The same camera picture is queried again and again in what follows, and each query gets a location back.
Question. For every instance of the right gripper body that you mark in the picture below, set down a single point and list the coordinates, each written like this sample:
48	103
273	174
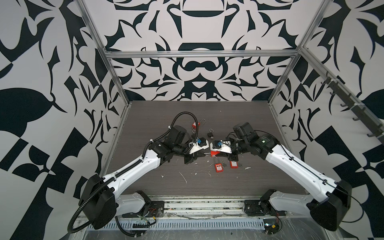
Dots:
231	148

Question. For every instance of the red padlock long shackle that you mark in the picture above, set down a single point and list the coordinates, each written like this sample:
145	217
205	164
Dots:
234	165

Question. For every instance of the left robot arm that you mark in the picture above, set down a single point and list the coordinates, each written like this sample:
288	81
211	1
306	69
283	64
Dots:
102	201

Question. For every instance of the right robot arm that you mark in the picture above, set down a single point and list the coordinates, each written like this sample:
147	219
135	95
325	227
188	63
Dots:
327	201

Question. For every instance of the black padlock right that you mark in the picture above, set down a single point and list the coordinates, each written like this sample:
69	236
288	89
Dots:
210	134

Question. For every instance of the grey hook rack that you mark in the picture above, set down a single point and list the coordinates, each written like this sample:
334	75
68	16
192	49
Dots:
351	102

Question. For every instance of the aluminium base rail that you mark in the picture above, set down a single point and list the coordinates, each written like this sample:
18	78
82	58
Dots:
210	207

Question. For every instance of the white cable duct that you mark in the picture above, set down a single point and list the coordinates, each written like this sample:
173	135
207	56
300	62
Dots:
199	224

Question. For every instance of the aluminium cage frame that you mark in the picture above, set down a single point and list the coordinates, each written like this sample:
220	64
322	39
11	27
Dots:
300	51

